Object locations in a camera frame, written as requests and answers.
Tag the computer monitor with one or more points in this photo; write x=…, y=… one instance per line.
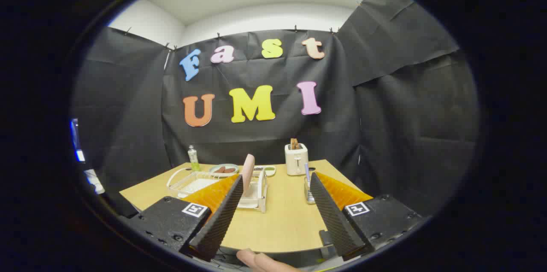
x=77, y=141

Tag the black backdrop cloth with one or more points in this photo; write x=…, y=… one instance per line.
x=384, y=114

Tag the cream toaster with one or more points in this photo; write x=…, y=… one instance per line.
x=296, y=161

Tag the white printed sheet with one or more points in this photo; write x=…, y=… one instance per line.
x=95, y=181

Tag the green squeeze bottle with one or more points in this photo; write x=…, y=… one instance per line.
x=193, y=159

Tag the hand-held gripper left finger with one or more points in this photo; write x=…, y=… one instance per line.
x=218, y=220

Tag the small pale green plate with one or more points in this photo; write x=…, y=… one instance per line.
x=224, y=165

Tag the pink plate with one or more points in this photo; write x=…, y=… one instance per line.
x=248, y=169

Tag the white divided snack tray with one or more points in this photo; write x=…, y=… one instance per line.
x=270, y=171

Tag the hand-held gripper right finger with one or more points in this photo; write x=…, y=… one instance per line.
x=335, y=220

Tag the white drain tray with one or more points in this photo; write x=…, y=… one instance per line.
x=196, y=184

